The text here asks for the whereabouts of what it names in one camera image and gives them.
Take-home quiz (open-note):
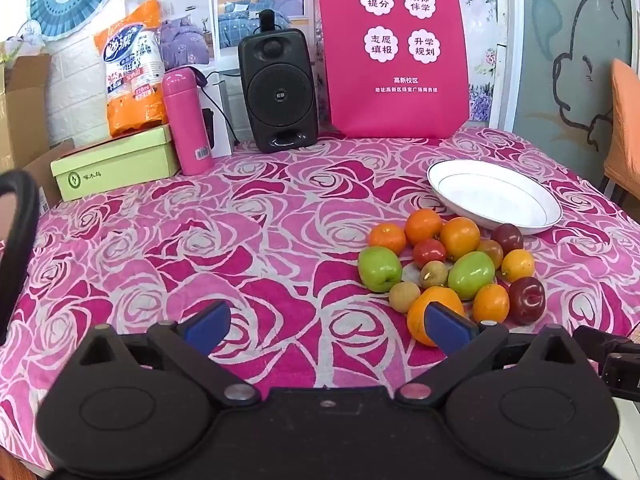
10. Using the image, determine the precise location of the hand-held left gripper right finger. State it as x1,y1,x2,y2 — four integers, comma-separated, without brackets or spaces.
397,301,581,407

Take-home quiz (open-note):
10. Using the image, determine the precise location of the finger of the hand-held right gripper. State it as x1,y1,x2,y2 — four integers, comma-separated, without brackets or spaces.
572,325,640,361
599,352,640,402

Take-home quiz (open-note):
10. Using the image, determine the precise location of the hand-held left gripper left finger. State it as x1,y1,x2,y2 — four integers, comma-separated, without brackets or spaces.
77,301,262,407

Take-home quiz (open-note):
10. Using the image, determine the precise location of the small yellow-orange citrus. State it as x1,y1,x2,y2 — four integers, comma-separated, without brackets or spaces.
472,284,510,322
501,249,536,282

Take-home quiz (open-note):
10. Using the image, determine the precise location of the tan longan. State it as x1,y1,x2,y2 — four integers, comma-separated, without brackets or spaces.
389,281,421,313
419,261,449,289

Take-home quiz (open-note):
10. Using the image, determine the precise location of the green apple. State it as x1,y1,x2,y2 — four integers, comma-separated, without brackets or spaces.
358,246,403,293
447,251,496,301

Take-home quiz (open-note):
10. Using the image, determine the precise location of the red tomato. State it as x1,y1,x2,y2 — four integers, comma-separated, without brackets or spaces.
412,239,447,268

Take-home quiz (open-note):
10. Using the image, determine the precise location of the dark red plum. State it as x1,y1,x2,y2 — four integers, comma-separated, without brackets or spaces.
491,223,525,255
508,276,546,325

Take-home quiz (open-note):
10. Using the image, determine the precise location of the red-yellow peach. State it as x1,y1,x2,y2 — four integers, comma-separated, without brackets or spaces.
475,239,504,270

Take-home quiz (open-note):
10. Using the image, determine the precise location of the reddish tangerine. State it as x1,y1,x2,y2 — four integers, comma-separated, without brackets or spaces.
404,208,444,245
369,222,407,256

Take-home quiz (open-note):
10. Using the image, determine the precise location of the white plate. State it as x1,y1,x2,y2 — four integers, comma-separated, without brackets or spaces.
426,160,564,234

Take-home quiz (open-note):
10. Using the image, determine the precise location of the pink rose tablecloth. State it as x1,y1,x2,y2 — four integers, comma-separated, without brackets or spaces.
0,125,640,466

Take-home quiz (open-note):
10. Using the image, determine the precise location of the green cardboard box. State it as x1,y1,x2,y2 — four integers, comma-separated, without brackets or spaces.
50,125,181,202

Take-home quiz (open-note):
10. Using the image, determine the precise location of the pink thermos bottle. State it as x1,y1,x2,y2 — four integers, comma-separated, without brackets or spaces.
161,66,215,176

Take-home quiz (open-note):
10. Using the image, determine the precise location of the white box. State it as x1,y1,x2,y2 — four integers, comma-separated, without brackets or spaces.
197,82,233,158

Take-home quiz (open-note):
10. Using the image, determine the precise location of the orange covered chair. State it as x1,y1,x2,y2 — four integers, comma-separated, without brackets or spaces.
602,57,640,206

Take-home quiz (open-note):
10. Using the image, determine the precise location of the pink tote bag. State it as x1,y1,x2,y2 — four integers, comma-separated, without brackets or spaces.
312,0,471,139

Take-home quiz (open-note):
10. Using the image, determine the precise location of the black speaker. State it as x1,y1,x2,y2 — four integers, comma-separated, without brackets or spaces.
238,29,319,154

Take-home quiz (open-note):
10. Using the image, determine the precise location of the orange paper cup packet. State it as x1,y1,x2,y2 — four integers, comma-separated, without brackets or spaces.
94,0,168,138

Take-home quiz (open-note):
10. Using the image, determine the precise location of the floral wallpaper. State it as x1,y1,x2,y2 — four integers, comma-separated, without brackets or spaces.
452,0,501,123

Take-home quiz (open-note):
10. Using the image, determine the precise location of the brown cardboard box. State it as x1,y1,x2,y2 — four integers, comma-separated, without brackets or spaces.
0,52,76,211

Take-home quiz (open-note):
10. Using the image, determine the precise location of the purple bedding poster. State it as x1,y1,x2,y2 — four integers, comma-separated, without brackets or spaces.
125,0,218,68

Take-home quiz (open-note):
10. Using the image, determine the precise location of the glass partition with cartoon drawing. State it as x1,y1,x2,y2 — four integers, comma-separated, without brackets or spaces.
500,0,640,161

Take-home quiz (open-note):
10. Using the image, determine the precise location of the blue plaid bedding poster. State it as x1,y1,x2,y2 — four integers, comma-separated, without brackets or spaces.
215,0,318,61

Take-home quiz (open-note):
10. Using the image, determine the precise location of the black cable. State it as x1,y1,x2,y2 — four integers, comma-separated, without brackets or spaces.
192,66,246,145

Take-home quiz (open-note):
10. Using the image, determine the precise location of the black strap loop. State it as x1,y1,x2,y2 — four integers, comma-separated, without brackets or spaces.
0,170,40,343

